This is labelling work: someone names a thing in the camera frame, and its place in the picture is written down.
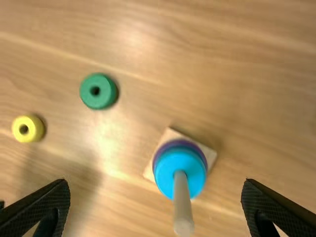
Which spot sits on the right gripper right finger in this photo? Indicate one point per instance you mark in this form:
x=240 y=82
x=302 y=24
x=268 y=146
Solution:
x=284 y=217

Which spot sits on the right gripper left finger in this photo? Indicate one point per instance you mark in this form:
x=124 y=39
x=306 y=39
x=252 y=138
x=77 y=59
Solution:
x=29 y=217

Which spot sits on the wooden peg base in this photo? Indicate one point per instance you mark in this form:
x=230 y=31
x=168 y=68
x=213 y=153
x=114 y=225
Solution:
x=184 y=212

